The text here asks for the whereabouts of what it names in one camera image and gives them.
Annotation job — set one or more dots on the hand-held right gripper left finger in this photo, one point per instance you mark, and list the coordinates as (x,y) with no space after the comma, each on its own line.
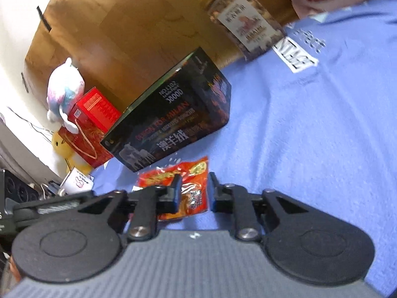
(177,193)

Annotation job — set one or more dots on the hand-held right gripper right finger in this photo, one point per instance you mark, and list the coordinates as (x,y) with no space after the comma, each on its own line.
(214,194)

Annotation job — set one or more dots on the red snack packet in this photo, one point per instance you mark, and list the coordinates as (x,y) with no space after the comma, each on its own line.
(192,173)

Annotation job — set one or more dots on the black printed box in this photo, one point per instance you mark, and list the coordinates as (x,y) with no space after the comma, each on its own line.
(173,111)

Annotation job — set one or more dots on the white mug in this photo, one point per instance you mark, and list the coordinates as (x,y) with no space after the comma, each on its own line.
(77,181)

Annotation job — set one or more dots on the yellow plush toy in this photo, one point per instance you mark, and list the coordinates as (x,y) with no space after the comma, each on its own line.
(66,152)

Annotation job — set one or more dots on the red gift box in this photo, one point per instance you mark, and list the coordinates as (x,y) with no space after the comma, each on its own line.
(93,121)

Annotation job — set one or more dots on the blue printed blanket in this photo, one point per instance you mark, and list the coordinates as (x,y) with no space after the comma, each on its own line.
(310,130)

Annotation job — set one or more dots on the white and pink plush toy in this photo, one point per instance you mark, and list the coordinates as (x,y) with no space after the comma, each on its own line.
(63,90)

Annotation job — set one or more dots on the nut jar with gold lid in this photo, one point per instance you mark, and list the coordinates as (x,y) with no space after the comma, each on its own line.
(245,21)

